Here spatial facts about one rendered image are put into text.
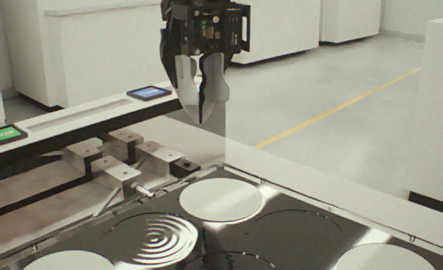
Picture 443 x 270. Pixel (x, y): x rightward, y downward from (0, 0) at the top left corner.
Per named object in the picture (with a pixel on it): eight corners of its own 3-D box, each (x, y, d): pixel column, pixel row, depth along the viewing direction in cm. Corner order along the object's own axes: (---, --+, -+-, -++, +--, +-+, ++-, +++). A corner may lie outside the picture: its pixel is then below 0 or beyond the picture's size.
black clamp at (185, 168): (202, 180, 61) (201, 162, 60) (190, 184, 59) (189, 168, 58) (184, 172, 63) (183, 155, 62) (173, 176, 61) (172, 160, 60)
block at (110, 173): (144, 191, 58) (141, 171, 57) (123, 199, 56) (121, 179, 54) (111, 172, 63) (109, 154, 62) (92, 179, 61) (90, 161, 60)
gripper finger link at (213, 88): (213, 136, 50) (213, 57, 47) (196, 119, 55) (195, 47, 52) (239, 132, 51) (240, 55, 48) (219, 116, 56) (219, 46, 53)
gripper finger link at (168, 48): (164, 90, 51) (161, 16, 47) (160, 87, 52) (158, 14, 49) (202, 85, 52) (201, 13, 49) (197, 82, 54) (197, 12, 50)
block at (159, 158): (187, 172, 63) (186, 153, 62) (169, 180, 61) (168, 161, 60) (153, 156, 68) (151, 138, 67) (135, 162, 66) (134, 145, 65)
